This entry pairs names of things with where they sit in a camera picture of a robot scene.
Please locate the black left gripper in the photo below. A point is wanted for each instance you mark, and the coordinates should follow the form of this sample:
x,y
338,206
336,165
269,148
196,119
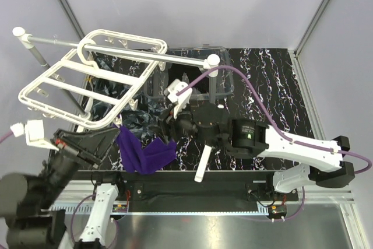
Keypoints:
x,y
90,144

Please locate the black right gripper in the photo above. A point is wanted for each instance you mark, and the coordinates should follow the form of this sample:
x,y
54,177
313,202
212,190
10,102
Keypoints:
x,y
167,122

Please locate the dark patterned sock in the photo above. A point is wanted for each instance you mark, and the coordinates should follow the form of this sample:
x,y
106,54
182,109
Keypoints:
x,y
141,120

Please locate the purple fleece sock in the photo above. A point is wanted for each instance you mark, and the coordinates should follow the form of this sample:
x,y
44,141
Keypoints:
x,y
145,161

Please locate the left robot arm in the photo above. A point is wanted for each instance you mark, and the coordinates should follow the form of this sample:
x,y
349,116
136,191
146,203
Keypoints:
x,y
26,199

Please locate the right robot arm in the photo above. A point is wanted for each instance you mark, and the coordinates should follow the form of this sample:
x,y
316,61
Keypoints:
x,y
319,162

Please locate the white clip drying hanger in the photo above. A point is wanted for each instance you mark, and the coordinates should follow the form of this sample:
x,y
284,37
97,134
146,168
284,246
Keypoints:
x,y
100,110

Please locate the clear plastic bin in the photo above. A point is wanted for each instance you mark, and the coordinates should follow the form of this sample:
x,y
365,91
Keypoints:
x,y
158,82

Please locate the metal hanging rack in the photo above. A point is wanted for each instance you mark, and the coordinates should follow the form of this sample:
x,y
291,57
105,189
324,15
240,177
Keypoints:
x,y
211,65

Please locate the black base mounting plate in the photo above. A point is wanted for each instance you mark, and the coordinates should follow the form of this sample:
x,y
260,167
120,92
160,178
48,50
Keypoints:
x,y
177,192

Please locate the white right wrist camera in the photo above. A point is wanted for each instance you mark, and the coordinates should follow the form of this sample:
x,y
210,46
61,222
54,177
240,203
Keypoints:
x,y
179,95

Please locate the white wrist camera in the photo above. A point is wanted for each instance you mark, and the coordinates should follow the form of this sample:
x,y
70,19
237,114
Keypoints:
x,y
179,95
33,131

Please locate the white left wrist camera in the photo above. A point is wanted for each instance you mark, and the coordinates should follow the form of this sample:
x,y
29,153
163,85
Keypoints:
x,y
33,131

